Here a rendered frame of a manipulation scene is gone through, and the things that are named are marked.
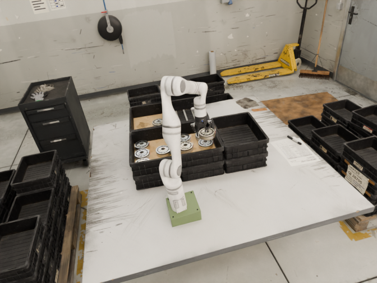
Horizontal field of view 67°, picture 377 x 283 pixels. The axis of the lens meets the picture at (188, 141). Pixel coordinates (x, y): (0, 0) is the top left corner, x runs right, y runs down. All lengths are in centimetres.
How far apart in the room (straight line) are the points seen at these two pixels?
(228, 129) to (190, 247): 97
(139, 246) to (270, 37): 472
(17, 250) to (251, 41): 470
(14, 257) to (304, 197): 182
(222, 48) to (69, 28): 252
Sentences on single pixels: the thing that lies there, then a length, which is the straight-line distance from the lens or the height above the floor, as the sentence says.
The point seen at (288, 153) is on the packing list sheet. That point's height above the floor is 70.
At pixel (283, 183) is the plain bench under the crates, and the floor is 70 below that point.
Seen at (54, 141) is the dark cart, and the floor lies 43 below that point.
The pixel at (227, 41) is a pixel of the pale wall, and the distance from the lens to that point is 535.
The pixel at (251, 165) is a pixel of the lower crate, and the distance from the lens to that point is 197.
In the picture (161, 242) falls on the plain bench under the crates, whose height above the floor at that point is 70.
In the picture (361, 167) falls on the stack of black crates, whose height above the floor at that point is 52.
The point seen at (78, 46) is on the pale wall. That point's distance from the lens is 503.
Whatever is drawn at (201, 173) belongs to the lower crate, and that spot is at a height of 74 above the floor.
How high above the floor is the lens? 198
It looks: 34 degrees down
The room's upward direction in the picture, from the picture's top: 6 degrees counter-clockwise
